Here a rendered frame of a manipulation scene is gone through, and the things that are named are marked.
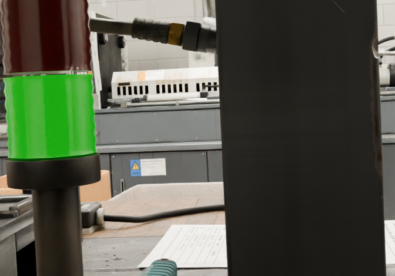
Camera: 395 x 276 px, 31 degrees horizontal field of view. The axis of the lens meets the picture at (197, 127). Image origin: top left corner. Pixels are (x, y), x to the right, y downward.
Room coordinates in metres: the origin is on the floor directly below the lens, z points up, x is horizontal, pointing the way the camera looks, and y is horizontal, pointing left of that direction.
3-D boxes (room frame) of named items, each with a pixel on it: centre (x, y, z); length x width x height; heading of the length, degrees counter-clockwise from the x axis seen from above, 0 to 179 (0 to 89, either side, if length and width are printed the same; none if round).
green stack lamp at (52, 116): (0.31, 0.06, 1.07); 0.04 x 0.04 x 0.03
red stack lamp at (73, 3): (0.31, 0.06, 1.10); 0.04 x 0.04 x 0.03
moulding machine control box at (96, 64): (5.13, 0.77, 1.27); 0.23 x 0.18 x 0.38; 171
